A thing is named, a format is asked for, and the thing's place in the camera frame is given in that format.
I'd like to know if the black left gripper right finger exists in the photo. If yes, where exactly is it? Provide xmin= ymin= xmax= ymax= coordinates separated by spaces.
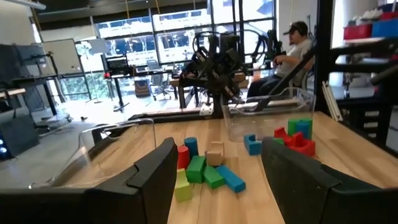
xmin=261 ymin=137 xmax=398 ymax=224

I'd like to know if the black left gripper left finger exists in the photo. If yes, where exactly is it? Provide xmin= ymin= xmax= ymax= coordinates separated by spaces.
xmin=0 ymin=137 xmax=179 ymax=224

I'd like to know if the blue arch block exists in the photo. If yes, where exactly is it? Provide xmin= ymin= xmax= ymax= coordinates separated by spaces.
xmin=243 ymin=134 xmax=263 ymax=156

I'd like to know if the light green arch block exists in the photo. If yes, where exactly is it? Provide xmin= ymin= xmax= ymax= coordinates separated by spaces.
xmin=174 ymin=168 xmax=193 ymax=203

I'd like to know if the red arch block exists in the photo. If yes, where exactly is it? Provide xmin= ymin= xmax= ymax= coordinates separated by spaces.
xmin=273 ymin=126 xmax=293 ymax=146
xmin=287 ymin=132 xmax=317 ymax=157

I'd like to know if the clear plastic bin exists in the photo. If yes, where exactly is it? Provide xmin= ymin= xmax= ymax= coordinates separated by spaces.
xmin=220 ymin=86 xmax=317 ymax=144
xmin=29 ymin=118 xmax=156 ymax=189

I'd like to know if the blue long block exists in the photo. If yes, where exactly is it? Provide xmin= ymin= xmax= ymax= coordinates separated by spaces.
xmin=215 ymin=165 xmax=247 ymax=194

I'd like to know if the silver aluminium extrusion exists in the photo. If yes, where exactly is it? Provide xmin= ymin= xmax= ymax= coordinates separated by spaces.
xmin=321 ymin=80 xmax=343 ymax=122

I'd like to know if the black desk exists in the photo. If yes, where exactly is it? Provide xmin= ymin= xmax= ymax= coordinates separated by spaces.
xmin=104 ymin=70 xmax=175 ymax=113

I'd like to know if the office chair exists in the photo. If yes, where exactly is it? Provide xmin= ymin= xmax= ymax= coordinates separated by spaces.
xmin=146 ymin=58 xmax=172 ymax=100

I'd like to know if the black shelf rack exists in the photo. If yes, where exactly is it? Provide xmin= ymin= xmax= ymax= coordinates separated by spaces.
xmin=329 ymin=37 xmax=398 ymax=150

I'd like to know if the black laptop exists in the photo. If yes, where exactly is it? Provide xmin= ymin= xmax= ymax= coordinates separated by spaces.
xmin=105 ymin=55 xmax=130 ymax=75

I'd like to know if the person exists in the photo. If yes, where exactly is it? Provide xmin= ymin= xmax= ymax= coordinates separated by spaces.
xmin=247 ymin=21 xmax=315 ymax=99

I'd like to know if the black computer tower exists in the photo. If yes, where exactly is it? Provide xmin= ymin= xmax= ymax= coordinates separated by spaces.
xmin=0 ymin=114 xmax=40 ymax=161

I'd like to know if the whiteboard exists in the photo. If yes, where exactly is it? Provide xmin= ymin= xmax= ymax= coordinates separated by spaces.
xmin=42 ymin=38 xmax=83 ymax=75

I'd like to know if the red storage bin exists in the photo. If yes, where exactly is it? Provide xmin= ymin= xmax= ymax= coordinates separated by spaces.
xmin=343 ymin=24 xmax=373 ymax=40

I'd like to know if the blue storage bin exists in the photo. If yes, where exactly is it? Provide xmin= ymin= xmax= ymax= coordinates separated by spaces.
xmin=372 ymin=19 xmax=398 ymax=38

